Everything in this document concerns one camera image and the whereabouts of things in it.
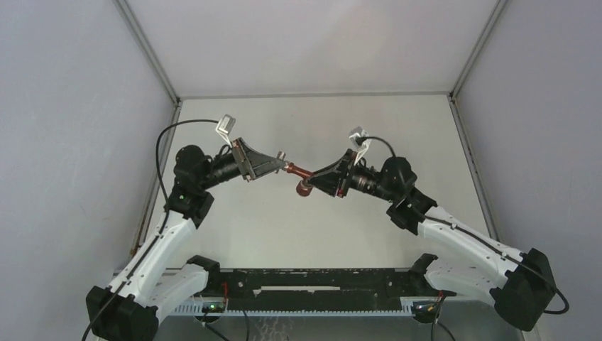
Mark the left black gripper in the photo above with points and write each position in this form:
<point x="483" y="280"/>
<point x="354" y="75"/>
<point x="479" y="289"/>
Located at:
<point x="256" y="165"/>

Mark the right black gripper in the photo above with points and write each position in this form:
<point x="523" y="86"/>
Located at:
<point x="336" y="175"/>

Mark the red brown water faucet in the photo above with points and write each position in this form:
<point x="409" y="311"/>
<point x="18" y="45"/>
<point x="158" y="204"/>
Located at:
<point x="303" y="188"/>

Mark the silver metal tee fitting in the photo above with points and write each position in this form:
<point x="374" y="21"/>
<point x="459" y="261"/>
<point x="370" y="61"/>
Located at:
<point x="281" y="162"/>

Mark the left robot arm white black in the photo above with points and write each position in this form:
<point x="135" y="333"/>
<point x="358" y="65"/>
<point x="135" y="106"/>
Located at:
<point x="134" y="304"/>

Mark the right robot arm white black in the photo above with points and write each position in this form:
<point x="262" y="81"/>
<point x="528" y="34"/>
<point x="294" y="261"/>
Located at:
<point x="518" y="284"/>

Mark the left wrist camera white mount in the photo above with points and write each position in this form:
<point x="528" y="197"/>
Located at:
<point x="224" y="127"/>

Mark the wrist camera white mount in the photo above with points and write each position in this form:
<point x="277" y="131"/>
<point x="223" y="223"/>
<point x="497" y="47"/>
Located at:
<point x="224" y="127"/>
<point x="360" y="142"/>

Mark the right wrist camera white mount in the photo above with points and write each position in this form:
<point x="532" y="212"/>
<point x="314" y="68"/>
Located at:
<point x="360" y="142"/>

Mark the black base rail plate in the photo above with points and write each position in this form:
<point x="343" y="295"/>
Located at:
<point x="329" y="289"/>

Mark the white slotted cable duct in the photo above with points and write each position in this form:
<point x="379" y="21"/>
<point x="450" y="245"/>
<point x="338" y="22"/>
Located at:
<point x="214" y="309"/>

